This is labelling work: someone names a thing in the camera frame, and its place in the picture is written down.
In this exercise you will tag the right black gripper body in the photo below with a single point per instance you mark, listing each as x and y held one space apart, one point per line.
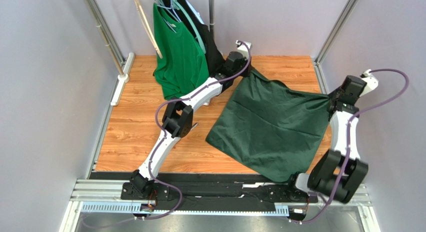
334 97

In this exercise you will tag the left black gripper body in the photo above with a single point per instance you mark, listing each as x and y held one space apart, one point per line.
243 64

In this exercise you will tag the dark green cloth napkin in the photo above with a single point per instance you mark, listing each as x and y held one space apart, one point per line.
270 128

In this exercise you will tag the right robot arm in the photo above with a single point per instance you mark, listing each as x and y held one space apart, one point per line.
340 171

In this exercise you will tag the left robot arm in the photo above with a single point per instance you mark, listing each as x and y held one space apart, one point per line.
177 122

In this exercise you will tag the black t-shirt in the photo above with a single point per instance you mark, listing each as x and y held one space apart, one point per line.
213 57

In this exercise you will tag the green t-shirt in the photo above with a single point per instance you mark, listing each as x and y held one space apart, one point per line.
183 66

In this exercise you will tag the metal rack pole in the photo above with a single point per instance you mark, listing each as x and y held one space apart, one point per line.
211 7

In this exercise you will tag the teal clothes hanger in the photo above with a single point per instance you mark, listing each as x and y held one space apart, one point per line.
180 10

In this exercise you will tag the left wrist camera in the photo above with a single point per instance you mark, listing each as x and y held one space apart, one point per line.
244 47

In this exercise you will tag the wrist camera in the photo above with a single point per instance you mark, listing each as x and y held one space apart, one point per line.
244 47
371 82

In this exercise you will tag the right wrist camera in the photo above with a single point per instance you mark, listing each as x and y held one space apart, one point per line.
371 82

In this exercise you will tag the white corner pole bracket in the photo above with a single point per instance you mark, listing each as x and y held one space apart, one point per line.
122 79

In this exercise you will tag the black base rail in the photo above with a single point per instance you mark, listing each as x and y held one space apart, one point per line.
211 192

